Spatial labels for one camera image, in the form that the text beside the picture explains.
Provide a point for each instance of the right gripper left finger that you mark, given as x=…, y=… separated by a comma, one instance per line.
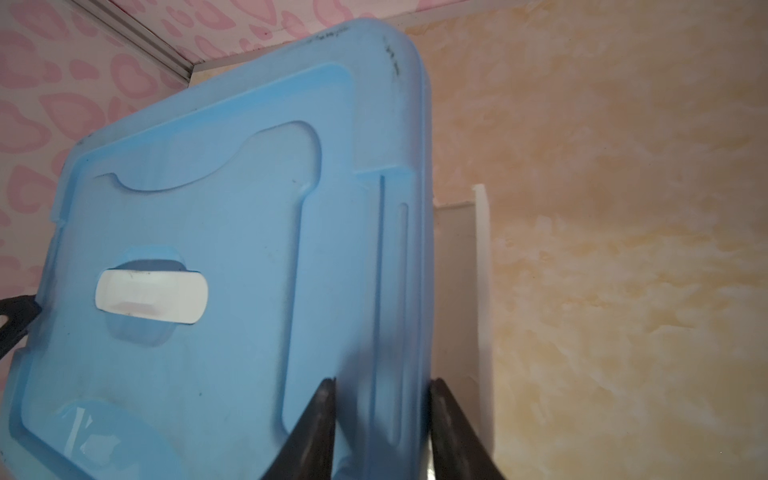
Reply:
x=308, y=451

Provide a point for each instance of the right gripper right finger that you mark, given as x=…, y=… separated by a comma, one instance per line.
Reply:
x=458, y=453

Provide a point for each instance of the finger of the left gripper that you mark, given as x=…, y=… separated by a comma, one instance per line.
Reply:
x=19, y=312

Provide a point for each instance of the white plastic storage bin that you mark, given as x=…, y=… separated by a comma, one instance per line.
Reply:
x=462, y=353

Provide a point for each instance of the blue plastic bin lid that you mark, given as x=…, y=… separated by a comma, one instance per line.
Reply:
x=219, y=254

